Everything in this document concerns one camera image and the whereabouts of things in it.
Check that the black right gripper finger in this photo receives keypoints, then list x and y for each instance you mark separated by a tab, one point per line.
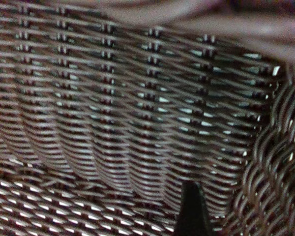
193	214

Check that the dark brown wicker basket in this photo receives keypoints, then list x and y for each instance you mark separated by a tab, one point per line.
113	110

